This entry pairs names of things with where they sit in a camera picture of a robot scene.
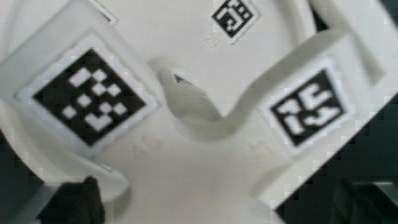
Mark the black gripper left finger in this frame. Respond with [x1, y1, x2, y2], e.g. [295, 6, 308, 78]
[38, 176, 105, 224]

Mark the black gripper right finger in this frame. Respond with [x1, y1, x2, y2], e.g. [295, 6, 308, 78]
[331, 179, 398, 224]

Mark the white cross-shaped table base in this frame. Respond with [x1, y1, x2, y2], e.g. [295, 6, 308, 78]
[0, 0, 398, 224]

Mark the white cylindrical table leg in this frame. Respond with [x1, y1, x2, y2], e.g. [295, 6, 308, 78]
[150, 57, 222, 127]

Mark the white round table top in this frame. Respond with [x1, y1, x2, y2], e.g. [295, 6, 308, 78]
[89, 0, 398, 112]

